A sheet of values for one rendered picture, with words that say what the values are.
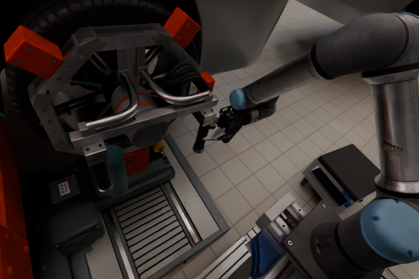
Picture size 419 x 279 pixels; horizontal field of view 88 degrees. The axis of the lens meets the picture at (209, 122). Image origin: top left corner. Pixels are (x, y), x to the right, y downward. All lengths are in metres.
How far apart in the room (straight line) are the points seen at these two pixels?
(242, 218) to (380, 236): 1.11
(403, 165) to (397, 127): 0.09
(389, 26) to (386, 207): 0.37
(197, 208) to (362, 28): 1.24
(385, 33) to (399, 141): 0.26
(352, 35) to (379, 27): 0.04
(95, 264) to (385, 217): 1.22
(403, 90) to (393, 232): 0.30
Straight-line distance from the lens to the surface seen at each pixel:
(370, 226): 0.61
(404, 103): 0.65
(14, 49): 0.66
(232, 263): 1.27
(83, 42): 0.66
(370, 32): 0.54
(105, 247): 1.41
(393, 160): 0.69
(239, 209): 1.62
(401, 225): 0.63
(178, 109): 0.64
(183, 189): 1.51
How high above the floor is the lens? 1.42
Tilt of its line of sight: 45 degrees down
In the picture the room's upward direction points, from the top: 17 degrees clockwise
